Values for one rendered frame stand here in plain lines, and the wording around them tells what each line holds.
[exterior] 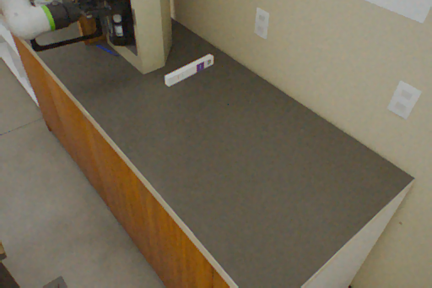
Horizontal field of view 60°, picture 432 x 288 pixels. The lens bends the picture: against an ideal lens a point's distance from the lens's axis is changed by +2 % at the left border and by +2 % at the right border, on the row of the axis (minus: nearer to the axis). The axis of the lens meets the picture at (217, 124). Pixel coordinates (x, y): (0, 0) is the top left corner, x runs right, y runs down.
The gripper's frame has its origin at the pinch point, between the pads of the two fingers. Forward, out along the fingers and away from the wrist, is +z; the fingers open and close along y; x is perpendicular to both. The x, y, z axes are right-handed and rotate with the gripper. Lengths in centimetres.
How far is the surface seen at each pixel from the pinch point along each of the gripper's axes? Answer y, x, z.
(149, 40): -15.1, 12.5, 5.7
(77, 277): -29, 121, -55
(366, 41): -85, -8, 45
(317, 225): -110, 26, 3
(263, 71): -45, 26, 45
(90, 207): 6, 122, -32
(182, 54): -11.7, 27.4, 24.1
